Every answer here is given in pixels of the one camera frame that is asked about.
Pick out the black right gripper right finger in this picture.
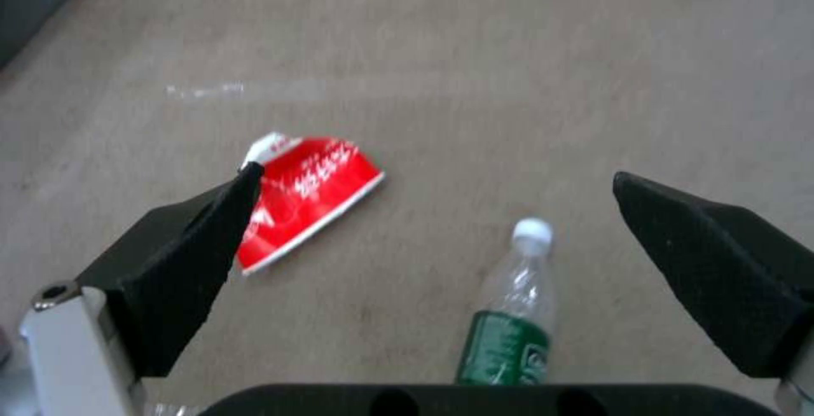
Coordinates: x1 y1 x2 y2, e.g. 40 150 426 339
612 171 814 416

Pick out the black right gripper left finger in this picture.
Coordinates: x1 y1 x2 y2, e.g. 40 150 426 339
17 162 265 416

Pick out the crushed red paper cup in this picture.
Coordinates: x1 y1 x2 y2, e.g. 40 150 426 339
233 131 387 277

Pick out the clear plastic bottle green label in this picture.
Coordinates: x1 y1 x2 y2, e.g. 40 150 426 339
454 217 556 387

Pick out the dark grey furniture piece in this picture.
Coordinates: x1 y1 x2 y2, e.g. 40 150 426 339
0 0 89 71

